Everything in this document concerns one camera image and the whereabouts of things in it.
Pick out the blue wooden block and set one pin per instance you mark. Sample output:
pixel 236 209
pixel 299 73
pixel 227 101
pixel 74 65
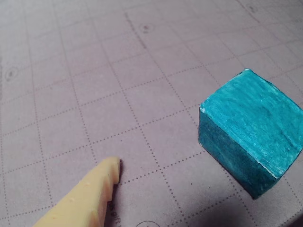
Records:
pixel 251 127

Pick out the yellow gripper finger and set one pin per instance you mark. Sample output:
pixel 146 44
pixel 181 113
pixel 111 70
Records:
pixel 80 203

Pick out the grid-printed wrapping paper sheet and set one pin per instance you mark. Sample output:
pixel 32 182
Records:
pixel 94 82

